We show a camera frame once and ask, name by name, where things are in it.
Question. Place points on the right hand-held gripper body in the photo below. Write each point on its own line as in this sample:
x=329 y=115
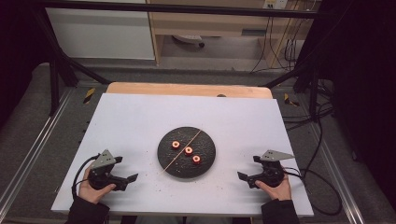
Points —
x=272 y=174

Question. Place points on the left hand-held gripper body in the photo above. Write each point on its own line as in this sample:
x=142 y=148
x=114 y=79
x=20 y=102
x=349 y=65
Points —
x=101 y=161

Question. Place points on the black round plate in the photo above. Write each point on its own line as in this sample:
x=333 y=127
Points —
x=183 y=168

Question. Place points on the thin wooden skewer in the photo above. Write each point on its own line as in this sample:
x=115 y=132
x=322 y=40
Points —
x=182 y=151

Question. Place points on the person's right hand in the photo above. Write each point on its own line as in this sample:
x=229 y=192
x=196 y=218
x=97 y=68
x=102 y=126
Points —
x=278 y=193

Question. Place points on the person's left hand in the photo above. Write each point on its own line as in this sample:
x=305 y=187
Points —
x=93 y=194

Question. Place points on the white table board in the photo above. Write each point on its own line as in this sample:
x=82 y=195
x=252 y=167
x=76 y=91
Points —
x=134 y=124

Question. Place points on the wooden table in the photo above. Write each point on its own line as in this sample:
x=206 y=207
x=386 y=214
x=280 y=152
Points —
x=174 y=89

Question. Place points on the white cabinet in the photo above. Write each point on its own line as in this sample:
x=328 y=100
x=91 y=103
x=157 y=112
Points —
x=102 y=34

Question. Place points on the black curtain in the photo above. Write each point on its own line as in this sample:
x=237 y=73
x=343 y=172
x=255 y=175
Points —
x=15 y=46
x=364 y=77

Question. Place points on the white chair base with caster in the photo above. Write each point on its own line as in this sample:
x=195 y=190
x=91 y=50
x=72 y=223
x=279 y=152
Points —
x=188 y=39

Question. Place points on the light wooden desk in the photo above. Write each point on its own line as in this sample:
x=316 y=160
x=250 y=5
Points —
x=199 y=25

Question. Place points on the aluminium floor rail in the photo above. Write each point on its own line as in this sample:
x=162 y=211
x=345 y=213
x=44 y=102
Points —
x=34 y=146
x=339 y=180

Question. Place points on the black metal frame strut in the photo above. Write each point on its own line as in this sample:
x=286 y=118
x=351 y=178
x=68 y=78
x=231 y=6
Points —
x=313 y=93
x=54 y=84

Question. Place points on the white wall socket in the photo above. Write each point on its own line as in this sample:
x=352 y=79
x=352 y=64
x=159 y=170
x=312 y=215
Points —
x=275 y=3

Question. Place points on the black metal frame crossbar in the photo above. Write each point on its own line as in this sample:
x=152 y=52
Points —
x=174 y=8

